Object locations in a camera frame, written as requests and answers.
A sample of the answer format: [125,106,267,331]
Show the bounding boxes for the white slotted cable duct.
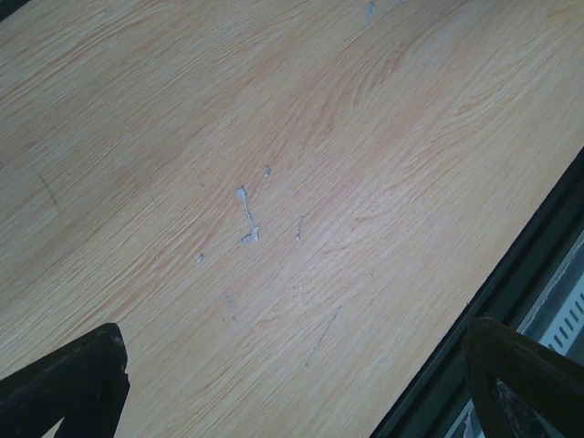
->
[519,276,583,356]

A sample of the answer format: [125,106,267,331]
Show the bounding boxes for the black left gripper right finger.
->
[462,318,583,437]

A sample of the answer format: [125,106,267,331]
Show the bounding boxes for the black aluminium frame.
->
[374,157,583,437]

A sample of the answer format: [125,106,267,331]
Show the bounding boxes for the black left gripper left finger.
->
[1,323,130,437]

